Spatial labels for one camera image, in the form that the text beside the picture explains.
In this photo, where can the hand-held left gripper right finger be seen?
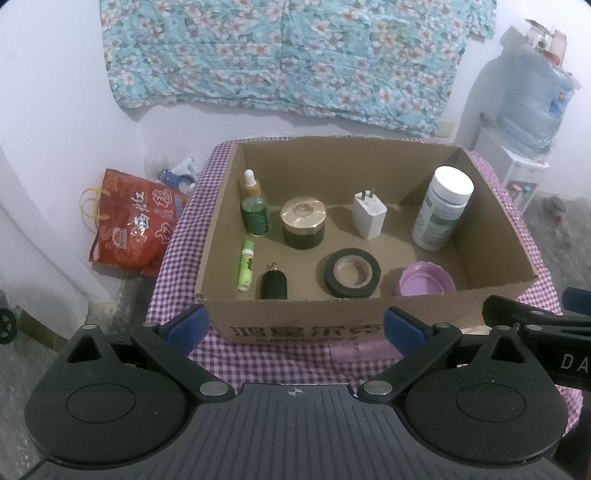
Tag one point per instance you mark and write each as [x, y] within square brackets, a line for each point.
[401, 327]

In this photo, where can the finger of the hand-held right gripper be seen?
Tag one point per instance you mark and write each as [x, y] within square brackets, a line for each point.
[508, 309]
[577, 300]

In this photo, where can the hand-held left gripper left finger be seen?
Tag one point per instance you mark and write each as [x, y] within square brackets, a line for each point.
[191, 323]

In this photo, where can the purple plastic lid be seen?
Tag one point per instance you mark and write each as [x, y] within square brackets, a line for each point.
[425, 279]

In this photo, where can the green lip balm tube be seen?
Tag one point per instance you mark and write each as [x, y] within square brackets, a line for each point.
[245, 267]

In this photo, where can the small black flask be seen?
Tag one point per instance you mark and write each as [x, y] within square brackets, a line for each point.
[274, 286]

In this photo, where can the black tape roll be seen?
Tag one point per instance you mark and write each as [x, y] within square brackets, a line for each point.
[325, 277]

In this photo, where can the brown cardboard box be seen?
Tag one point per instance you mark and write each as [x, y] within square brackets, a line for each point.
[392, 221]

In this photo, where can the white plug charger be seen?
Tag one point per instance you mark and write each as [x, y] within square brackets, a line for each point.
[369, 217]

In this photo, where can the white pill bottle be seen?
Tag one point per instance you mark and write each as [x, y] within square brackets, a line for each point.
[438, 212]

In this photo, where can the green dropper bottle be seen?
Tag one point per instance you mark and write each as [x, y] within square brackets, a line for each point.
[254, 217]

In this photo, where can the gold-lidded dark jar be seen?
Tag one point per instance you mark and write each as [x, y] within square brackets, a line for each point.
[302, 230]

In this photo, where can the purple checkered tablecloth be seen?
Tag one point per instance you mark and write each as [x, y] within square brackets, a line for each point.
[184, 258]

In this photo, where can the dark object on floor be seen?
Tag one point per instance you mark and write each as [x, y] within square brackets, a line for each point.
[556, 206]

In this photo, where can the red shopping bag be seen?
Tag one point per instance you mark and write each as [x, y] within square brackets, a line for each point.
[134, 226]

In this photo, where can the black wheel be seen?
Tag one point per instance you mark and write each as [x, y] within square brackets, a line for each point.
[3, 328]

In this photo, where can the blue water jug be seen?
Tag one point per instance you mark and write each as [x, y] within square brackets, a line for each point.
[531, 101]

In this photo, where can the small items atop jug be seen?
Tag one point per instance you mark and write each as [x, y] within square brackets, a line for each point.
[549, 41]

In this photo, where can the floral blue blanket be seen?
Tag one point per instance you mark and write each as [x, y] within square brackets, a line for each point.
[277, 55]

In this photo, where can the white wall socket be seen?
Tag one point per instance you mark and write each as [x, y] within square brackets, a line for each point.
[445, 128]

